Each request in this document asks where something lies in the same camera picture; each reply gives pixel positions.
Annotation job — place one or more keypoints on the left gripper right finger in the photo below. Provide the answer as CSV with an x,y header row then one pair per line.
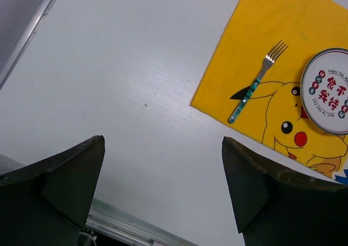
x,y
276,205

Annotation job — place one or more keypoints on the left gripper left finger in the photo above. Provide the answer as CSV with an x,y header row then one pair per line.
x,y
48,202

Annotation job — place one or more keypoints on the white plate with red characters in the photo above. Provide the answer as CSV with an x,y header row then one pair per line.
x,y
324,90

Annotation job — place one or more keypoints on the fork with green patterned handle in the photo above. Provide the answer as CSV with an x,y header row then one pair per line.
x,y
267,63

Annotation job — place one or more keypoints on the yellow printed cloth napkin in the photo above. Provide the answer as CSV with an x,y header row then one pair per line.
x,y
274,116

